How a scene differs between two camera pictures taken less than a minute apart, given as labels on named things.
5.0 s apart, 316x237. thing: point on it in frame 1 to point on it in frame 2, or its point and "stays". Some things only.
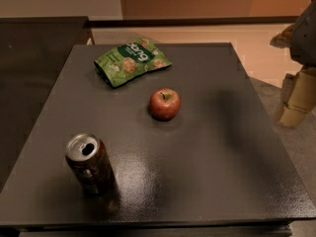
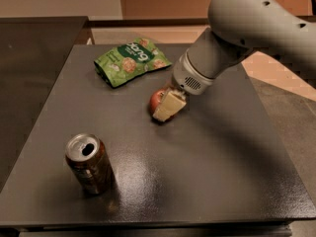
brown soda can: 91,165 stays
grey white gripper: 305,39 to 188,77
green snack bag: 129,61 stays
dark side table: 34,50 stays
